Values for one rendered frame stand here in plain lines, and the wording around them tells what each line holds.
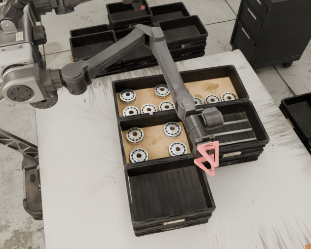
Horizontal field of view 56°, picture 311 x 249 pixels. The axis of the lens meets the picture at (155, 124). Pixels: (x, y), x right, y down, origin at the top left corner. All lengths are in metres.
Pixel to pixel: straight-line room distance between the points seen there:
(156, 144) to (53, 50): 2.24
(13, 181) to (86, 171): 1.07
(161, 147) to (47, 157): 0.70
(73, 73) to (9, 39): 0.31
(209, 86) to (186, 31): 1.06
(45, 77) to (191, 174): 0.89
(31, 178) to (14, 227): 0.40
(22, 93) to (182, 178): 0.89
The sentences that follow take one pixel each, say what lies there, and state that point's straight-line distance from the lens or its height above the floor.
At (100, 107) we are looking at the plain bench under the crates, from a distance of 2.02.
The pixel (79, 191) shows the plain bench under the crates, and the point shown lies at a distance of 1.74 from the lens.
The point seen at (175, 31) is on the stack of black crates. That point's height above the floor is 0.49.
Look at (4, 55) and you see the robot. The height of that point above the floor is 1.53.
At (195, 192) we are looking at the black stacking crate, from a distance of 1.56.
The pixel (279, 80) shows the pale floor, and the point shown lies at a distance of 3.37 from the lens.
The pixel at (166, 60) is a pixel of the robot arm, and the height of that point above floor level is 1.48.
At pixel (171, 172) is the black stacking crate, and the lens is 1.60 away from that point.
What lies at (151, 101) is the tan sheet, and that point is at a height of 0.83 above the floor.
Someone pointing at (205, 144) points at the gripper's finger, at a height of 1.51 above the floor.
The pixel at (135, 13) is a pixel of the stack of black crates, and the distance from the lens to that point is 3.13.
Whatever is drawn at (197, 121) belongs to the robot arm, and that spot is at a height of 1.48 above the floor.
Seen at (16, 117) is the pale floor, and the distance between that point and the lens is 3.10.
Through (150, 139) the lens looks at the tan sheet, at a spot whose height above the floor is 0.83.
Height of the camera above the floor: 2.27
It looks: 56 degrees down
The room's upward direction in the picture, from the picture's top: straight up
